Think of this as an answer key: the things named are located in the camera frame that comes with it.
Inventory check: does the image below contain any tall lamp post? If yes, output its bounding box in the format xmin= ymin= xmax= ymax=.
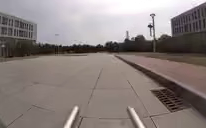
xmin=147 ymin=13 xmax=158 ymax=53

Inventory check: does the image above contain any dry grass strip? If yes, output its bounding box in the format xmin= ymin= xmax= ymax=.
xmin=137 ymin=52 xmax=206 ymax=69

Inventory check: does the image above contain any reddish paved sidewalk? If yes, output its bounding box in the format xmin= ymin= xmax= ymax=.
xmin=115 ymin=53 xmax=206 ymax=99

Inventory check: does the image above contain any robot's own part right stub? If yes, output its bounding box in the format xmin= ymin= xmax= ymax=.
xmin=126 ymin=105 xmax=146 ymax=128

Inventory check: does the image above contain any metal drain grate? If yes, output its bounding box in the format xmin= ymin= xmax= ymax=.
xmin=150 ymin=87 xmax=189 ymax=113

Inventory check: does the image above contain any slim tower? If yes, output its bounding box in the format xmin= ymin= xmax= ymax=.
xmin=125 ymin=30 xmax=130 ymax=42

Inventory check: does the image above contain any grey building with window rows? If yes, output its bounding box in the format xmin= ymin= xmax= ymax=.
xmin=170 ymin=0 xmax=206 ymax=38

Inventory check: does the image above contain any robot's own part left stub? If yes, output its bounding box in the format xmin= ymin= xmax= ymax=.
xmin=62 ymin=105 xmax=80 ymax=128

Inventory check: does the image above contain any grey stone kerb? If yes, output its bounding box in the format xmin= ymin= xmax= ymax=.
xmin=114 ymin=54 xmax=206 ymax=123

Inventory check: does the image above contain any robot's own part stub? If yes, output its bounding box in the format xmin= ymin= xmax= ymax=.
xmin=126 ymin=105 xmax=146 ymax=128
xmin=62 ymin=105 xmax=80 ymax=128

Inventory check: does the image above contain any grey concrete slab road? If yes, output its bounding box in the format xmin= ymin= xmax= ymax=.
xmin=0 ymin=53 xmax=206 ymax=128

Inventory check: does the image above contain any row of dark trees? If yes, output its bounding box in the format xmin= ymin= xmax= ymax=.
xmin=34 ymin=32 xmax=206 ymax=56

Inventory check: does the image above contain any white building with window rows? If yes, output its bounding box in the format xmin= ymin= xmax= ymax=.
xmin=0 ymin=8 xmax=39 ymax=58

